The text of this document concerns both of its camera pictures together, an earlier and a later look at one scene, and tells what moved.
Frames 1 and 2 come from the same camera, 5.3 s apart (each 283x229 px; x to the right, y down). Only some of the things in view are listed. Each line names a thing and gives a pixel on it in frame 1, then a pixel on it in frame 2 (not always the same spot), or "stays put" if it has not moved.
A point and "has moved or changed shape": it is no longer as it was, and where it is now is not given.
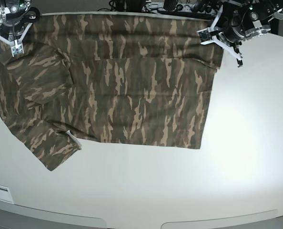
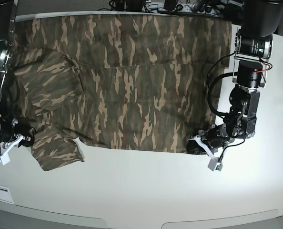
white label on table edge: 0,192 stays put
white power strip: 186,7 stays put
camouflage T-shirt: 126,78 has moved or changed shape
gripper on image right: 219,43 to 213,139
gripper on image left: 15,42 to 23,136
